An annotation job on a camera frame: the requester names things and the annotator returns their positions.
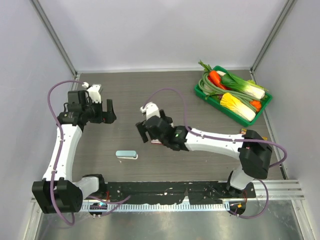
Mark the red white staple box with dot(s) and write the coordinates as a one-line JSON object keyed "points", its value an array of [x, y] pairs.
{"points": [[155, 141]]}

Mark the green long beans toy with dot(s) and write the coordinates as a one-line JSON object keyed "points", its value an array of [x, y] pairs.
{"points": [[221, 72]]}

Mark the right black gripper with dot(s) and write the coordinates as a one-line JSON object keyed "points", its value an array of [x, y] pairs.
{"points": [[142, 130]]}

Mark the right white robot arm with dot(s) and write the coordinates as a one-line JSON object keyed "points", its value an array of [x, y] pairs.
{"points": [[249, 149]]}

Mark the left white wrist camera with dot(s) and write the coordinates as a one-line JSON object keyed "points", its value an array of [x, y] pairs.
{"points": [[94, 92]]}

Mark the colourful snack packet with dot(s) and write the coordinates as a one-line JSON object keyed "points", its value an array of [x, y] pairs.
{"points": [[243, 131]]}

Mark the small orange carrot toy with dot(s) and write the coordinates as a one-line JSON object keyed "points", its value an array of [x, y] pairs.
{"points": [[257, 104]]}

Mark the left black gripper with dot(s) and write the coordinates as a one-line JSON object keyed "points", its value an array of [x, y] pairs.
{"points": [[106, 117]]}

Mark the green plastic basket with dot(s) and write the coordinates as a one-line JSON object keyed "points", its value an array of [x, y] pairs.
{"points": [[217, 100]]}

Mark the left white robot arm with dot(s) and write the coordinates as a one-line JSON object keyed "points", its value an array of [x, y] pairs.
{"points": [[57, 190]]}

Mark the light blue stapler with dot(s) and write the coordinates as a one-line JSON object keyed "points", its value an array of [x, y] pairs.
{"points": [[126, 154]]}

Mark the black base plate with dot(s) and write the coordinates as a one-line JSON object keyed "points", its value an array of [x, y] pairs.
{"points": [[168, 192]]}

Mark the yellow napa cabbage toy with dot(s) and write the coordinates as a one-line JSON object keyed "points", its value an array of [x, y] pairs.
{"points": [[236, 106]]}

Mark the bok choy toy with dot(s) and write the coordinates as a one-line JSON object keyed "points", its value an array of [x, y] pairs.
{"points": [[247, 87]]}

